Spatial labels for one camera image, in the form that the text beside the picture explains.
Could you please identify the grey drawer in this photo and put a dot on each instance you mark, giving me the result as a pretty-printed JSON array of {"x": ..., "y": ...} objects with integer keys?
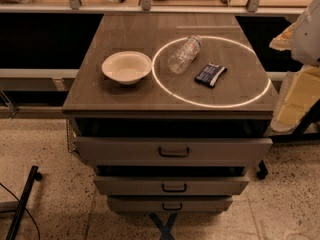
[
  {"x": 172, "y": 151},
  {"x": 169, "y": 204},
  {"x": 170, "y": 186}
]

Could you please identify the black caster wheel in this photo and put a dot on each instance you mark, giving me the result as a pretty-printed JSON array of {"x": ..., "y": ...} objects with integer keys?
[{"x": 262, "y": 170}]

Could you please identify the grey wooden drawer cabinet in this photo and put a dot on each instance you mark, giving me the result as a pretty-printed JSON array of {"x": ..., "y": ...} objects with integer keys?
[{"x": 168, "y": 105}]

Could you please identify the wire mesh basket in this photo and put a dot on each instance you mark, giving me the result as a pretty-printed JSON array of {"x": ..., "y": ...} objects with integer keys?
[{"x": 70, "y": 135}]

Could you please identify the dark blue snack packet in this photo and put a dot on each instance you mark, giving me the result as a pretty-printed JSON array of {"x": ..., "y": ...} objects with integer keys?
[{"x": 210, "y": 74}]

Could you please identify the black metal stand leg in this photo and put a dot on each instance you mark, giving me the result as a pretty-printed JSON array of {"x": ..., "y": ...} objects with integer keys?
[{"x": 34, "y": 175}]

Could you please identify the grey metal railing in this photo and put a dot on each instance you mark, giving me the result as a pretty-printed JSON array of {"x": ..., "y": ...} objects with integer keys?
[{"x": 259, "y": 7}]

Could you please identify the white bowl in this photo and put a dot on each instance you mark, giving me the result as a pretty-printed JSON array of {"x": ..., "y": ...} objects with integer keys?
[{"x": 127, "y": 67}]

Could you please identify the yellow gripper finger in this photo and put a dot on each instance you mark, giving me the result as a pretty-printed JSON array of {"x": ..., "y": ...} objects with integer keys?
[
  {"x": 299, "y": 92},
  {"x": 282, "y": 41}
]

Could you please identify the clear plastic water bottle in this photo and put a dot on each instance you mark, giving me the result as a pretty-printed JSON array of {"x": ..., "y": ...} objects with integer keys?
[{"x": 182, "y": 58}]

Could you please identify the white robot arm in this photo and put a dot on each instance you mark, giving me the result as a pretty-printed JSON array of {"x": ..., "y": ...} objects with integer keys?
[{"x": 302, "y": 39}]

